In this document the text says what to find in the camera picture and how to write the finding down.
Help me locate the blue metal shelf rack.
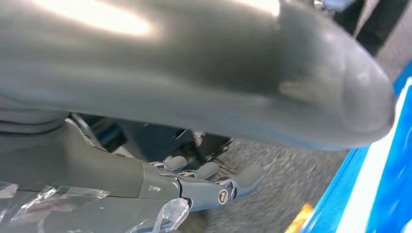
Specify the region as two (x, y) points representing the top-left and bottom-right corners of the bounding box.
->
(301, 61), (412, 233)

